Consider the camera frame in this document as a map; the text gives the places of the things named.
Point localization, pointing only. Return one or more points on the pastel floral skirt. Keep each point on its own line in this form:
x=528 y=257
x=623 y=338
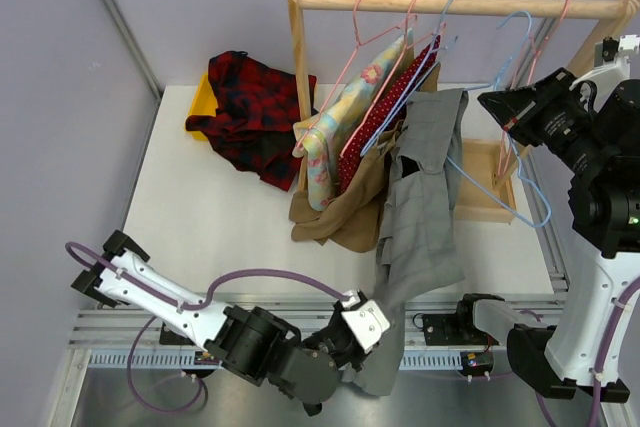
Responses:
x=321 y=138

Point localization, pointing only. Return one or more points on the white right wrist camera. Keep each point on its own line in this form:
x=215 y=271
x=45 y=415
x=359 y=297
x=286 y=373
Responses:
x=611 y=63

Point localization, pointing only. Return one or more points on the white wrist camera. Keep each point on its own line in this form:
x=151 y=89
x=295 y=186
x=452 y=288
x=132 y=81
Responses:
x=611 y=63
x=364 y=318

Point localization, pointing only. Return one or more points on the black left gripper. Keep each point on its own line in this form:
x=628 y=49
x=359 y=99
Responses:
x=357 y=362

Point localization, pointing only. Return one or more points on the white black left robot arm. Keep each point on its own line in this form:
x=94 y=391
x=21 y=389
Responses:
x=255 y=345

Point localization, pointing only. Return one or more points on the tan brown skirt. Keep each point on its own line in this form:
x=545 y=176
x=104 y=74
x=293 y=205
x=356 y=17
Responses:
x=351 y=220

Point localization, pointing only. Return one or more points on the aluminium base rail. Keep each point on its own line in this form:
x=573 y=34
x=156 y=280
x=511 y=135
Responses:
x=172 y=337

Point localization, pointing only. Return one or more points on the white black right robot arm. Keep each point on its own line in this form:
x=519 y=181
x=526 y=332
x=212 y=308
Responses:
x=600 y=146

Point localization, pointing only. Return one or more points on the red black plaid skirt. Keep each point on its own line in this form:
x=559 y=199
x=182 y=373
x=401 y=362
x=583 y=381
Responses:
x=252 y=126

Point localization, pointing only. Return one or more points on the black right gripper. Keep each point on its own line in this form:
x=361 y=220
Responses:
x=511 y=107

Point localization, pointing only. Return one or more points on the wooden clothes rack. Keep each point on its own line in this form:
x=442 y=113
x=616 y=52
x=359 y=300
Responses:
x=613 y=17

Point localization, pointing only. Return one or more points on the red white polka-dot skirt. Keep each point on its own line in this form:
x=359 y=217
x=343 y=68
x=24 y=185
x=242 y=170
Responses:
x=350 y=157

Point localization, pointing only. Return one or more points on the grey skirt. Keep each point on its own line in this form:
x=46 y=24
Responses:
x=416 y=251

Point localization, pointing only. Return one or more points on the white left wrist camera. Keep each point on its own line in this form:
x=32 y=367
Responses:
x=364 y=318

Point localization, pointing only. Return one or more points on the yellow plastic tray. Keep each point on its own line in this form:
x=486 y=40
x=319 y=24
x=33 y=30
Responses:
x=204 y=102

